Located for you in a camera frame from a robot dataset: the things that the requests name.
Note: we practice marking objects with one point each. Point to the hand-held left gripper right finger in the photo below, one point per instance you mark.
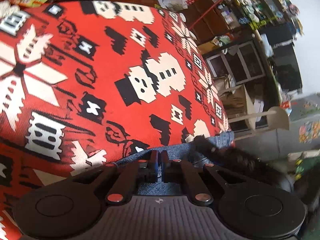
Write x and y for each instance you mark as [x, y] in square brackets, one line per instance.
[165, 167]

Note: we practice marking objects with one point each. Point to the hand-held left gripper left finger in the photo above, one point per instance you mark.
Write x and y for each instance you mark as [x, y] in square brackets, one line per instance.
[155, 162]

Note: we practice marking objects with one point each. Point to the blue denim shorts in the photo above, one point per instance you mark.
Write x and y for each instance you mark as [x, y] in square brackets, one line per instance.
[185, 152]

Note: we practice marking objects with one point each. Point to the beige plastic chair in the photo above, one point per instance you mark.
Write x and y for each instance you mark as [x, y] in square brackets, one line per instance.
[275, 117]

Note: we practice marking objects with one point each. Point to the green christmas printed cloth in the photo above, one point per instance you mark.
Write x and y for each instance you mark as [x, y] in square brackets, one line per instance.
[310, 160]

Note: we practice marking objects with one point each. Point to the colourful fridge magnets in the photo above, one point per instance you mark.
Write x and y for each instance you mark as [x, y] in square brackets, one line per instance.
[307, 132]

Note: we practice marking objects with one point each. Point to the white tote bag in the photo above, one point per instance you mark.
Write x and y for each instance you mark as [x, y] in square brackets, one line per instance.
[225, 85]

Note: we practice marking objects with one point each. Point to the grey refrigerator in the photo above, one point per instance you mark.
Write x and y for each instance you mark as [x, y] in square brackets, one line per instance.
[307, 110]

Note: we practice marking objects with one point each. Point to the white plastic drawer unit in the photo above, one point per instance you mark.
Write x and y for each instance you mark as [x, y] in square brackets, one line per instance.
[235, 62]

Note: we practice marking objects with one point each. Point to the red printed blanket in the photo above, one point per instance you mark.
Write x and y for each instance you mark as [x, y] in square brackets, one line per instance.
[75, 80]

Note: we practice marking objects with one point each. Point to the brown wooden drawer cabinet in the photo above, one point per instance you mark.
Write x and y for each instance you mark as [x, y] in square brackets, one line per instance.
[212, 27]

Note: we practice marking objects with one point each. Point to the black metal shelf rack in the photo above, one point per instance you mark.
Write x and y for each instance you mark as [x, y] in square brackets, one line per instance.
[250, 5]

